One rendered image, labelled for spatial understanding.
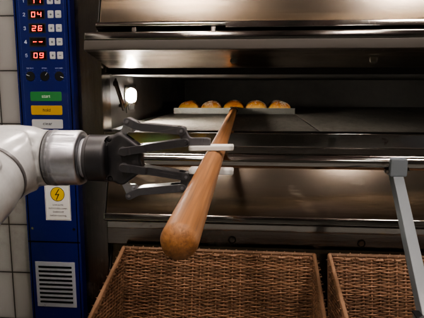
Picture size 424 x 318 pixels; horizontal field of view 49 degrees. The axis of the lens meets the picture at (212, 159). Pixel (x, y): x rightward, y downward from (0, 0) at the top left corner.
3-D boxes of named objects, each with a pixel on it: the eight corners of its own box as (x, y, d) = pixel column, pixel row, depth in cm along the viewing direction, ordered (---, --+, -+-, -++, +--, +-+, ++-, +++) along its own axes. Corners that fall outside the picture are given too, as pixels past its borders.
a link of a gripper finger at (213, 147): (190, 148, 75) (190, 144, 75) (233, 148, 75) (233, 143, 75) (188, 151, 73) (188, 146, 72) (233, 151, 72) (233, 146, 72)
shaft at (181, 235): (197, 265, 35) (197, 226, 34) (157, 264, 35) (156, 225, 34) (236, 114, 203) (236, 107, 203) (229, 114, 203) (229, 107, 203)
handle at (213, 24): (94, 43, 118) (96, 45, 119) (224, 43, 115) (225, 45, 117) (94, 21, 118) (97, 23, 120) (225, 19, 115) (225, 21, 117)
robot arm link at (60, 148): (64, 179, 81) (97, 180, 80) (41, 191, 72) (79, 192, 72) (61, 127, 79) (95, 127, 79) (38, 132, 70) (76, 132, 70)
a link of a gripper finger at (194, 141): (179, 144, 75) (178, 126, 74) (211, 144, 74) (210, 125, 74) (178, 146, 73) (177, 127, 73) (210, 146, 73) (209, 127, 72)
